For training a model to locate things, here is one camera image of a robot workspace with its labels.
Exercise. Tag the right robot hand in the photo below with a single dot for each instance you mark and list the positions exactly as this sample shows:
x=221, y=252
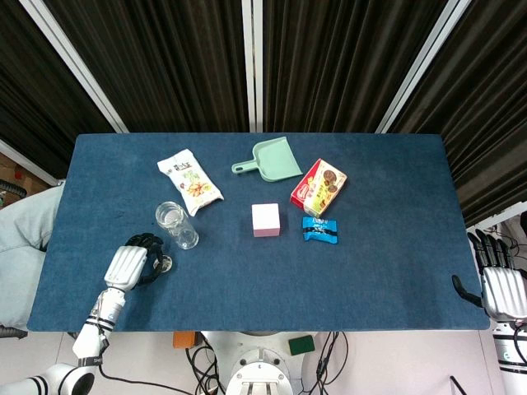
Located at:
x=504, y=290

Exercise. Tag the white metal frame beam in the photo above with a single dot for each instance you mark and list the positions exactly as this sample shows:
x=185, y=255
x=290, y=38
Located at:
x=498, y=216
x=24, y=160

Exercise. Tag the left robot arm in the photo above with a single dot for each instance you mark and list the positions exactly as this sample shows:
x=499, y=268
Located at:
x=96, y=329

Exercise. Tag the orange block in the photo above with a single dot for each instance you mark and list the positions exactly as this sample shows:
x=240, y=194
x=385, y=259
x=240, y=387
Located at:
x=183, y=340

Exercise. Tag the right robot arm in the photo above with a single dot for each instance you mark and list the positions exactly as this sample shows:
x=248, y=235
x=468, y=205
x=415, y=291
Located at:
x=512, y=345

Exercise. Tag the cardboard box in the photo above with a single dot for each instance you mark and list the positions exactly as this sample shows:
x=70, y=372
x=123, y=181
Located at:
x=18, y=173

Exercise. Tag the dark green block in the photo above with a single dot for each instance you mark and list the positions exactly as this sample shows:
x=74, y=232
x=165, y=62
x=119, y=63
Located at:
x=301, y=345

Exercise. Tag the blue table cloth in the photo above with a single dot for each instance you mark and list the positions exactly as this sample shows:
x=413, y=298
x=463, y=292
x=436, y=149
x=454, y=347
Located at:
x=263, y=284

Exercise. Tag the dark pleated curtain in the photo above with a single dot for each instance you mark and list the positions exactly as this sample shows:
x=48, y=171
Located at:
x=164, y=61

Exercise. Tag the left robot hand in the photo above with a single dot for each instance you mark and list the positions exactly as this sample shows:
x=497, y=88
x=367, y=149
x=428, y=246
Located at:
x=125, y=265

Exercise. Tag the white snack bag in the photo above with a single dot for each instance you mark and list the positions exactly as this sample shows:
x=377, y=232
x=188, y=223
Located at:
x=190, y=181

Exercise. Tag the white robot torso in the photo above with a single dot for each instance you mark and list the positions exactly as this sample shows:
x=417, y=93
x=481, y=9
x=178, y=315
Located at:
x=263, y=366

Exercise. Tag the light blue jeans leg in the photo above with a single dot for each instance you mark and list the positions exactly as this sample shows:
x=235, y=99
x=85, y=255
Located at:
x=24, y=234

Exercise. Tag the blue candy wrapper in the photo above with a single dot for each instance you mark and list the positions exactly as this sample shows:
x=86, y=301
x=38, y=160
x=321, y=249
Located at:
x=320, y=230

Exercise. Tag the white metal frame post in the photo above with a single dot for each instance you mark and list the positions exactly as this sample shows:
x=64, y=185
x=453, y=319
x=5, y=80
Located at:
x=252, y=66
x=74, y=61
x=420, y=66

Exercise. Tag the green plastic dustpan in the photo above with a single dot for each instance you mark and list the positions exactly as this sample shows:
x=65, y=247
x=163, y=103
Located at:
x=276, y=160

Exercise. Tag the red cookie box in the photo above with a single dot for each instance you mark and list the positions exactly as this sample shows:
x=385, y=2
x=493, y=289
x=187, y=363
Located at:
x=319, y=187

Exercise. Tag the pink and white cube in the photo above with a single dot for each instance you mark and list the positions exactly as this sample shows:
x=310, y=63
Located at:
x=266, y=218

